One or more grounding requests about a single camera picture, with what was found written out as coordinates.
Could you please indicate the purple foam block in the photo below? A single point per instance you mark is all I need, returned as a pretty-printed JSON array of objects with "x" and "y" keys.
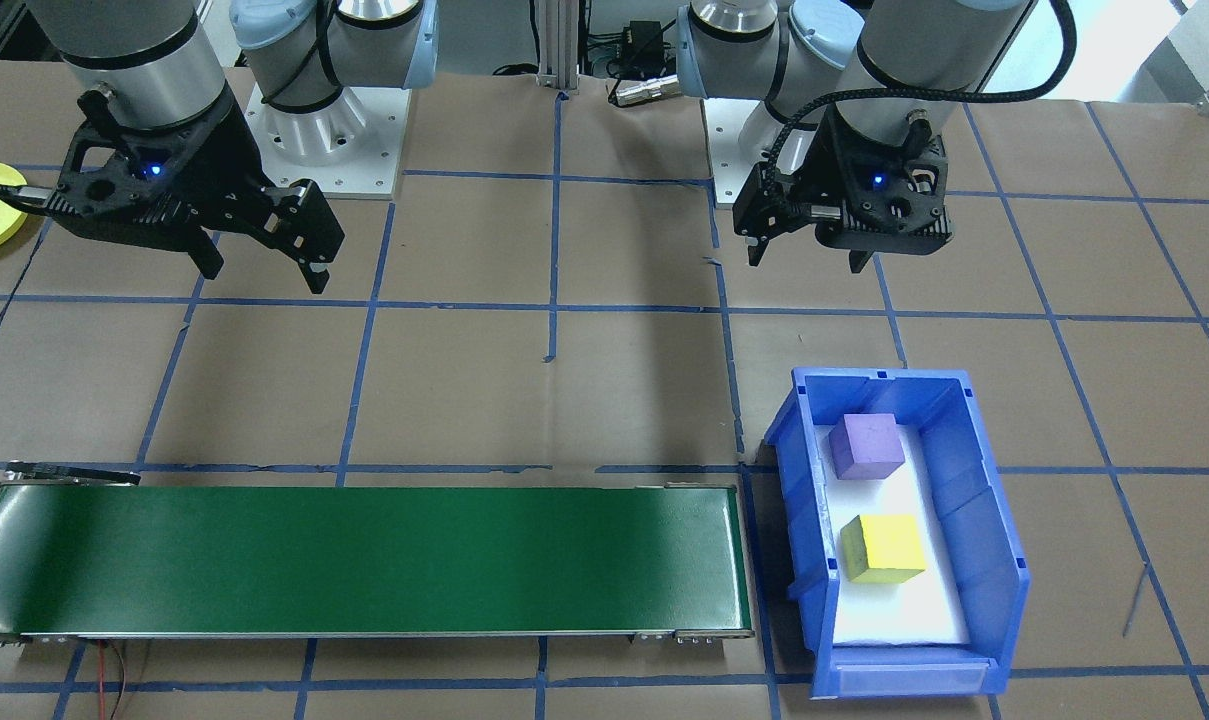
[{"x": 866, "y": 448}]

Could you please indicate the yellow foam block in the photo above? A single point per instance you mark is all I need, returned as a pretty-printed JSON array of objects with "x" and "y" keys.
[{"x": 884, "y": 548}]

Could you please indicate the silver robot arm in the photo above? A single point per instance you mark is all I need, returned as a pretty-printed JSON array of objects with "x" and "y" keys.
[
  {"x": 124, "y": 60},
  {"x": 924, "y": 50}
]

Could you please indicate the black power adapter box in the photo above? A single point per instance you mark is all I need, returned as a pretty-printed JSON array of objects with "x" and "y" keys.
[{"x": 644, "y": 45}]

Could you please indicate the blue plastic storage bin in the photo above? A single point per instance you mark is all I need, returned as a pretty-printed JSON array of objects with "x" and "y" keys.
[{"x": 974, "y": 520}]

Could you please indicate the green conveyor belt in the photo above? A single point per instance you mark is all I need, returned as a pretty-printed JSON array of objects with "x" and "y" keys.
[{"x": 364, "y": 560}]

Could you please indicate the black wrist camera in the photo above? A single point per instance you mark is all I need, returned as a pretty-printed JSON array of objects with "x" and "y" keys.
[
  {"x": 124, "y": 222},
  {"x": 894, "y": 228}
]

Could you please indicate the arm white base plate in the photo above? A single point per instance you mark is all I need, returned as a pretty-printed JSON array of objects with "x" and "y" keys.
[
  {"x": 724, "y": 150},
  {"x": 374, "y": 170}
]

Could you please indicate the aluminium extrusion post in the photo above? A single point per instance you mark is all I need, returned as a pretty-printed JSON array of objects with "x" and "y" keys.
[{"x": 559, "y": 45}]

